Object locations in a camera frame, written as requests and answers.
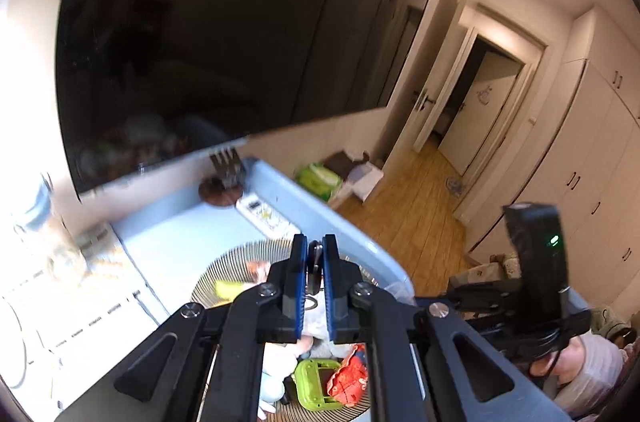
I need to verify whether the olive cloth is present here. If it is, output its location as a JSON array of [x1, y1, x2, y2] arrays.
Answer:
[[591, 305, 636, 345]]

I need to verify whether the clear water bottle blue lid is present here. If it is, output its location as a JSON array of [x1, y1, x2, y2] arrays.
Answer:
[[10, 175, 86, 283]]

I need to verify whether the light blue plush toy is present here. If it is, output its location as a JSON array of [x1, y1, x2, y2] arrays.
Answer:
[[259, 337, 312, 414]]

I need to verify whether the round wooden coaster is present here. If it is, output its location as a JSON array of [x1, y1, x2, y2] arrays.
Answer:
[[198, 177, 244, 207]]

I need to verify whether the green tissue pack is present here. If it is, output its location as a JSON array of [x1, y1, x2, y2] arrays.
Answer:
[[295, 162, 346, 203]]

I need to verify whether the blue patterned mat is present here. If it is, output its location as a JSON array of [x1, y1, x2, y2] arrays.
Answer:
[[0, 222, 171, 408]]

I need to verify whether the brown ribbed glass plate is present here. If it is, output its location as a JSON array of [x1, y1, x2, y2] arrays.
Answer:
[[190, 239, 375, 422]]

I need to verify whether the white wardrobe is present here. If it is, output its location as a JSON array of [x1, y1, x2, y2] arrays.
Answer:
[[467, 5, 640, 318]]

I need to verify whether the white door black handle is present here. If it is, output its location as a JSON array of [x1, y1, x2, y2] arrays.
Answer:
[[400, 20, 478, 153]]

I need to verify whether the black television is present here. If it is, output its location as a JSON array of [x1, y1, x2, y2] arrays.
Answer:
[[54, 0, 435, 203]]

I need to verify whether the brown cardboard box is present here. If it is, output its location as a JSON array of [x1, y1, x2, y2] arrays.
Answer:
[[325, 149, 372, 178]]

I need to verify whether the red patterned toy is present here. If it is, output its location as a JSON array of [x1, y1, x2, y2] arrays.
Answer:
[[325, 344, 369, 405]]

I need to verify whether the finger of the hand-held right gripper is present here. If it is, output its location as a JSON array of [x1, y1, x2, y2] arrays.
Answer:
[[447, 275, 523, 301], [414, 296, 501, 323]]

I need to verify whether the person's right forearm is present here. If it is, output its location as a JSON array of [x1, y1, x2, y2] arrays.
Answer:
[[552, 331, 628, 420]]

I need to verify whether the white cardboard box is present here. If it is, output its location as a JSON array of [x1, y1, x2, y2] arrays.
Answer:
[[345, 162, 386, 205]]

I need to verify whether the black keychain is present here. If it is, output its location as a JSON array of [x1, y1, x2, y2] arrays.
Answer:
[[306, 241, 326, 309]]

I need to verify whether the white remote control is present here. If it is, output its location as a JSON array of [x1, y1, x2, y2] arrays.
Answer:
[[235, 196, 296, 239]]

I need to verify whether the green handheld gadget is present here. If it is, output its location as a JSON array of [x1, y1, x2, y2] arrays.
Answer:
[[294, 358, 372, 411]]

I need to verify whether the person's right hand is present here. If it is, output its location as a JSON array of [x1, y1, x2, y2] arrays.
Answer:
[[530, 342, 581, 398]]

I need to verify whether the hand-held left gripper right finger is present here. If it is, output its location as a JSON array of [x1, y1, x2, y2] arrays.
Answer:
[[322, 233, 576, 422]]

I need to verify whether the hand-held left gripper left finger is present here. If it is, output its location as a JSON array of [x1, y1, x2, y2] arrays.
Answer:
[[55, 233, 308, 422]]

